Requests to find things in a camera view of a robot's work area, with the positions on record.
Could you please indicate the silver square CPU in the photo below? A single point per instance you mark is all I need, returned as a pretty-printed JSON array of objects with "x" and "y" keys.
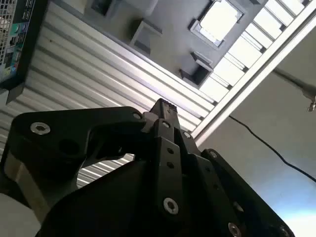
[{"x": 219, "y": 19}]

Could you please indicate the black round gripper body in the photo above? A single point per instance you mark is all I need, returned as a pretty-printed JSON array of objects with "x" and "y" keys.
[{"x": 111, "y": 209}]

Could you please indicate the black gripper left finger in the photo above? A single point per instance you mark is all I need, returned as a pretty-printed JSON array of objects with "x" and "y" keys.
[{"x": 61, "y": 138}]

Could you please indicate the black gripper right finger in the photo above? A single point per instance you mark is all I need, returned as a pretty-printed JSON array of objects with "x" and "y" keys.
[{"x": 222, "y": 187}]

